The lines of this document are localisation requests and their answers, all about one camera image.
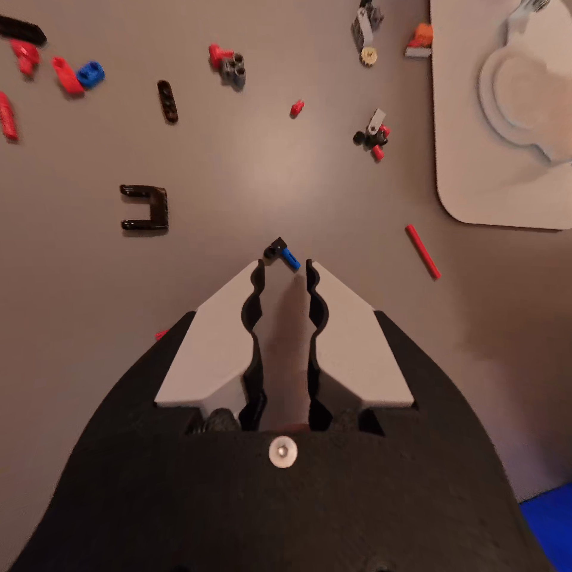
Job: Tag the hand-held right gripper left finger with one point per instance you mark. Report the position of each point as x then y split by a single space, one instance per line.
205 357

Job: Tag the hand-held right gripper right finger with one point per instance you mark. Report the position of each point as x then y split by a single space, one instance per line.
362 357

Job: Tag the black and blue lego pin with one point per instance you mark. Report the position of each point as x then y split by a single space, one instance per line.
289 258

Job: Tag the thin red lego axle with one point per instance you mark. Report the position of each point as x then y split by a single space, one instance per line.
422 251

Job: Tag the small red lego bush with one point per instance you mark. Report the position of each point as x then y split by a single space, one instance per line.
296 108

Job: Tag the dark grey lego connector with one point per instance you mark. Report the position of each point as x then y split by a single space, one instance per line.
373 13
234 71

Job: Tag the tan lego gear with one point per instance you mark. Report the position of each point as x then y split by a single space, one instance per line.
369 56

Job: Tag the red lego connector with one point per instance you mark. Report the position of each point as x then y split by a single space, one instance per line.
218 54

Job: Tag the small blue lego connector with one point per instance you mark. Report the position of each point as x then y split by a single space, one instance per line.
90 74

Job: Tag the long red lego piece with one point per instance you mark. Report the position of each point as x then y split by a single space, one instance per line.
8 117

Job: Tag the small red lego pin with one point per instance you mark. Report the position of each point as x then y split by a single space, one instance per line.
418 44

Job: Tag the orange lego connector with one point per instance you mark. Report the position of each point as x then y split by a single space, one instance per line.
423 32

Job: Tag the white book stand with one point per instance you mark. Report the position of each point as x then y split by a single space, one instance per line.
469 178

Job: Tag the blue plastic storage bin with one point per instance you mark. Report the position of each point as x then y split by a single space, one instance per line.
552 531

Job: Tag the black lego frame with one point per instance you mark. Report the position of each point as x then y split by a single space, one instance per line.
158 208

